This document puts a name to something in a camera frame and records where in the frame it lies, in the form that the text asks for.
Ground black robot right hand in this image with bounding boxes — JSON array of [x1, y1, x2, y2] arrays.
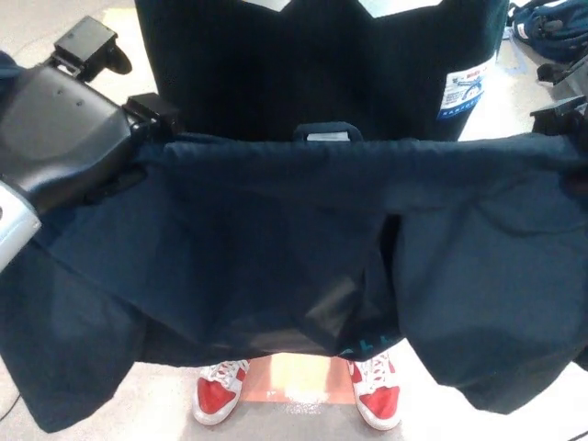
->
[[530, 94, 588, 155]]

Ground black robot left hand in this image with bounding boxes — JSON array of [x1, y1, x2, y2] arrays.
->
[[0, 16, 180, 215]]

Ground navy blue coat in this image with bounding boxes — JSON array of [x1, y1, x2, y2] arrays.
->
[[0, 50, 588, 434]]

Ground grey black bag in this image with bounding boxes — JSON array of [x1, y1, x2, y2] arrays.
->
[[536, 58, 588, 103]]

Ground blue backpack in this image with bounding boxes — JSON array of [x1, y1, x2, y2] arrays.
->
[[508, 0, 588, 62]]

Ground black sweatshirt with white label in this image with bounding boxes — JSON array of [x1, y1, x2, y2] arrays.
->
[[132, 0, 512, 144]]

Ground red white left sneaker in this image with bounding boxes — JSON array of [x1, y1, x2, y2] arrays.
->
[[346, 351, 402, 432]]

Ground orange floor marker sheet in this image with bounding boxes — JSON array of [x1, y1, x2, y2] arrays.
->
[[241, 355, 360, 406]]

